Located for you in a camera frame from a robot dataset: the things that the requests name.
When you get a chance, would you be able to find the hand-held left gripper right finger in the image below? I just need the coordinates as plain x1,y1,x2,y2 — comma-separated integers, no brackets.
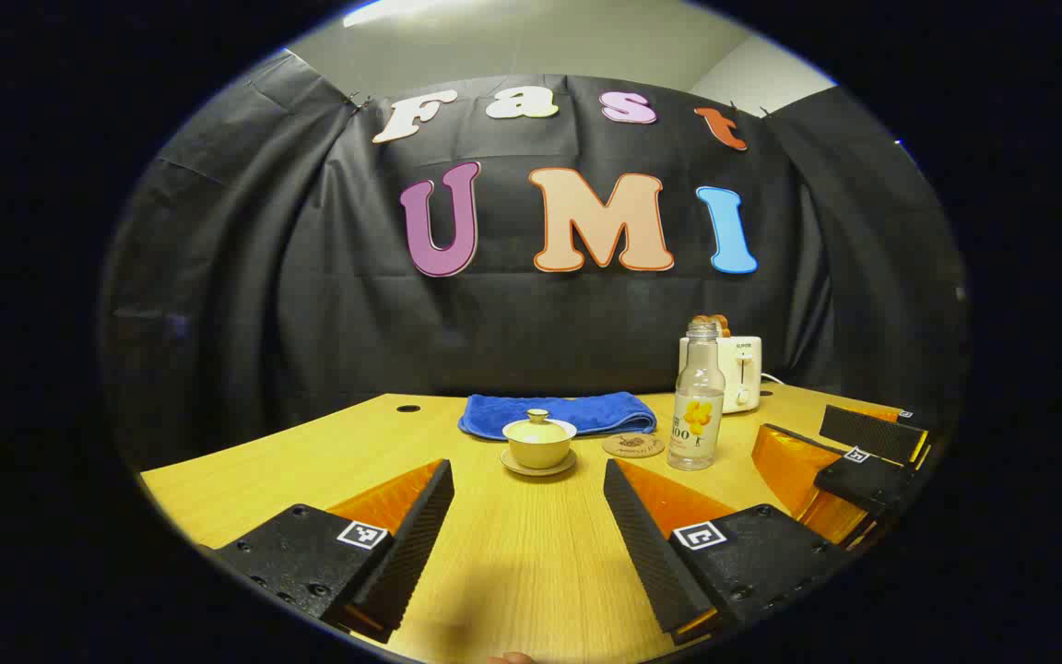
603,458,855,646

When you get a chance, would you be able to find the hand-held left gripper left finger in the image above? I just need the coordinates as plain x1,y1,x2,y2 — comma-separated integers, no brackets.
202,458,455,645

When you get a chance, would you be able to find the round cork coaster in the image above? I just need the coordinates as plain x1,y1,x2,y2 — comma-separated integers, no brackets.
602,433,666,459

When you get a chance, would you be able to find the clear glass water bottle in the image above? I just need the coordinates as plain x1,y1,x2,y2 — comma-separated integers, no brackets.
667,318,726,472

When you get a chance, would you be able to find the cream ceramic teacup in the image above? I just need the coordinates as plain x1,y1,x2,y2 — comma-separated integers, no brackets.
503,420,578,469

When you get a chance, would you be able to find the cream teacup lid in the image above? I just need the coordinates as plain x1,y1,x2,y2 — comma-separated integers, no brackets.
513,409,567,440

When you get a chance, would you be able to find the cream ceramic saucer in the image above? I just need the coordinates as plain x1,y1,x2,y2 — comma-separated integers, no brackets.
500,447,578,478

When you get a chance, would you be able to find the white toaster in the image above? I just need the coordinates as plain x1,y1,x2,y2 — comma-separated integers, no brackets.
678,335,763,414

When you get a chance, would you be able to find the blue folded towel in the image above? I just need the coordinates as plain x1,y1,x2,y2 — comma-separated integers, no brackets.
457,392,657,440

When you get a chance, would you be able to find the black backdrop cloth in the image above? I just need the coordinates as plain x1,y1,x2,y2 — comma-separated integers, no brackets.
100,48,970,471

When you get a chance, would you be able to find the ceiling light panel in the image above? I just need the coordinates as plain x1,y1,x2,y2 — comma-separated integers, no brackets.
342,0,458,27

